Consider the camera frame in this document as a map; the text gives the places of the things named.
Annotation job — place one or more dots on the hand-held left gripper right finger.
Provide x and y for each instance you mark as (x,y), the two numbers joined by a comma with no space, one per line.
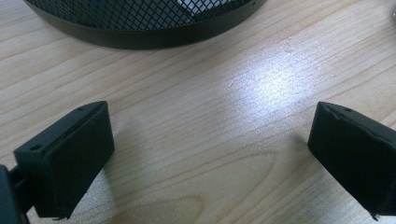
(355,155)

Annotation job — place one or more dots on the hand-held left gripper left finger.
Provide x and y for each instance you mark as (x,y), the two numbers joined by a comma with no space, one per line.
(67,161)

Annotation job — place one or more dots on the black mesh basket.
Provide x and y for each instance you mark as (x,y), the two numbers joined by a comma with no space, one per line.
(146,28)

